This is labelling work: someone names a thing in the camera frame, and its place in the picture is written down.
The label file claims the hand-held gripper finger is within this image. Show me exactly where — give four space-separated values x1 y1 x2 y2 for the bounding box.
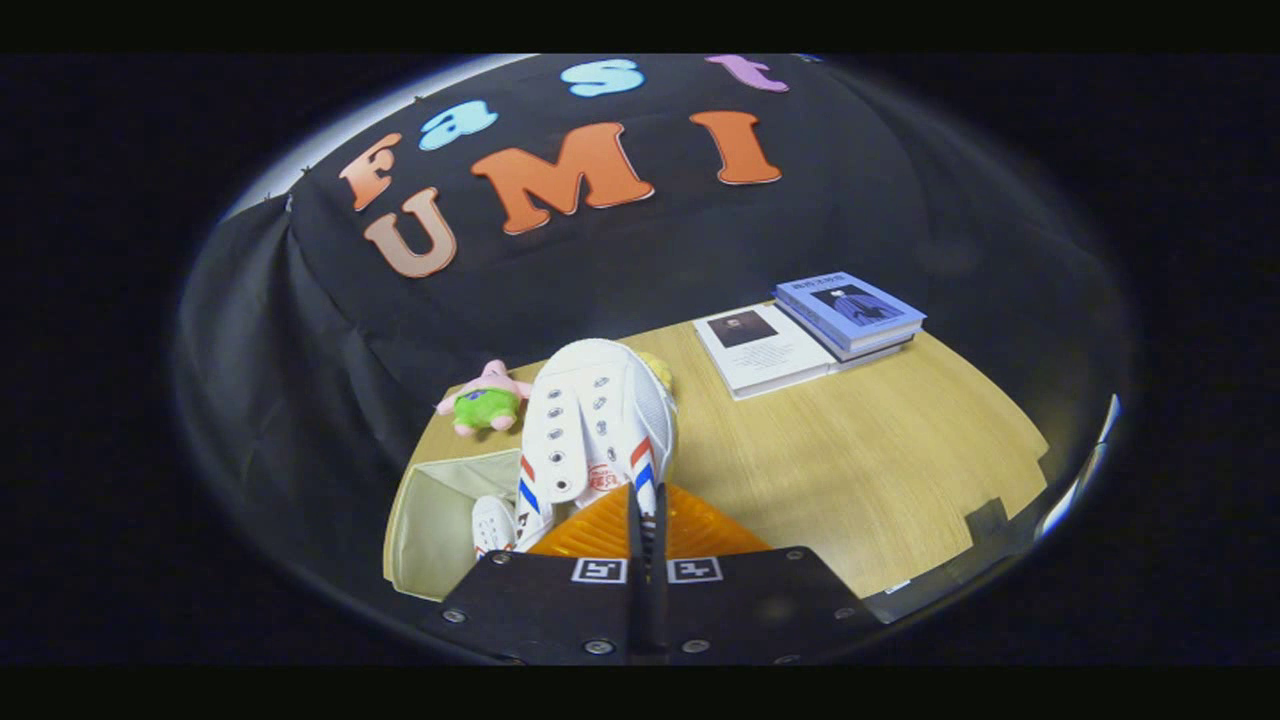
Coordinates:
420 483 653 666
648 484 886 666

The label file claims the white striped canvas shoe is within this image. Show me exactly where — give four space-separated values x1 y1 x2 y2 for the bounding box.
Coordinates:
513 338 679 553
471 495 521 561

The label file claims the beige fabric storage box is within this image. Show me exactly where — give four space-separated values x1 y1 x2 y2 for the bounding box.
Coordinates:
383 448 526 603

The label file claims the pink and green plush toy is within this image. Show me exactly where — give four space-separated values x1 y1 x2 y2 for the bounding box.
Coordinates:
436 360 534 438

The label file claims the white book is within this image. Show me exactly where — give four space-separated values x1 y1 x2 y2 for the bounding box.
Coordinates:
692 303 836 401

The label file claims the blue book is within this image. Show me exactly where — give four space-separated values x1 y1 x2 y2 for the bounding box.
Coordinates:
775 271 928 373

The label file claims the black backdrop cloth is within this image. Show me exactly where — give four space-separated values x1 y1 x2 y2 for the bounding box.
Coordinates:
175 55 1136 601

